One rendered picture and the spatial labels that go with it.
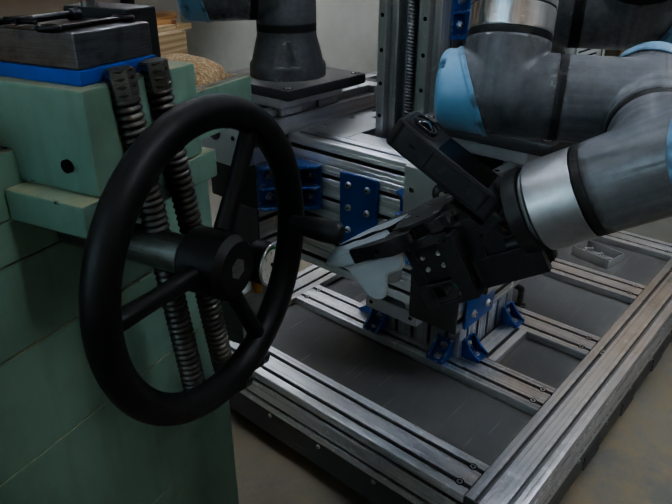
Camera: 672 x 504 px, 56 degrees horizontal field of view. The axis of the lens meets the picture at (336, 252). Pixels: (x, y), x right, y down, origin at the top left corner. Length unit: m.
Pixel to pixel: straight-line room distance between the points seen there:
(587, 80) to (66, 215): 0.44
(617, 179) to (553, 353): 1.09
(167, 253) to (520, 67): 0.34
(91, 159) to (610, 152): 0.40
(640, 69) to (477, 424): 0.88
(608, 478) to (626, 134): 1.17
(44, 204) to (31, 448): 0.27
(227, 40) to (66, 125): 4.02
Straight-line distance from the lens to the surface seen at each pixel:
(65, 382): 0.73
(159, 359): 0.84
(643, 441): 1.72
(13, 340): 0.67
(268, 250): 0.87
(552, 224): 0.51
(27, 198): 0.60
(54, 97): 0.57
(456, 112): 0.58
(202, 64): 0.86
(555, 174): 0.51
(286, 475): 1.49
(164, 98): 0.59
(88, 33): 0.56
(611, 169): 0.50
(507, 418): 1.35
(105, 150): 0.56
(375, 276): 0.60
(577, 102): 0.57
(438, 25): 1.16
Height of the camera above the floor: 1.07
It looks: 27 degrees down
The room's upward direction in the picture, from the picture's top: straight up
